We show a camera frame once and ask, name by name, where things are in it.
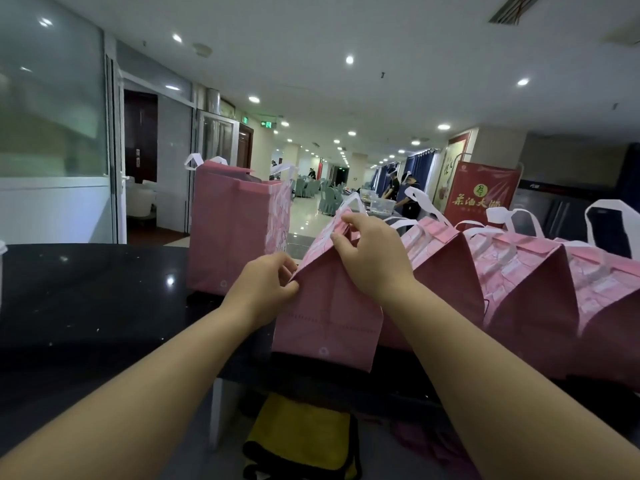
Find person's right hand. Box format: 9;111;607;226
330;212;419;308

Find person's left hand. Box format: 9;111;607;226
221;252;301;330

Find pink tote bag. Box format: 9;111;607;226
184;153;299;296
554;199;640;391
271;192;386;373
462;207;582;346
381;187;487;351

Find person's right forearm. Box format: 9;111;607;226
382;280;640;480

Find person's left forearm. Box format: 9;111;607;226
0;301;266;480

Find group of covered dining chairs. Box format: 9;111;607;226
294;177;347;216

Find pink open tote bag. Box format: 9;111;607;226
184;153;299;296

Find blue curtains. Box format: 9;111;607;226
403;149;442;196

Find yellow black-edged cloth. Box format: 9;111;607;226
243;392;362;480

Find red banner stand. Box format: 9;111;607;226
443;161;522;229

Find row of round ceiling lights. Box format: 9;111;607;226
39;17;531;168

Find pink bundle under table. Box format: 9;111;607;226
390;419;483;480

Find stainless steel refrigerator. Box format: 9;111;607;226
509;179;623;241

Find dark brown wooden door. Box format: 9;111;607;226
124;90;159;184

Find ceiling air vent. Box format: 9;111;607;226
488;0;544;24

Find framed wall poster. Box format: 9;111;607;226
432;132;472;211

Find glass door with metal frame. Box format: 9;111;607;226
192;110;241;168

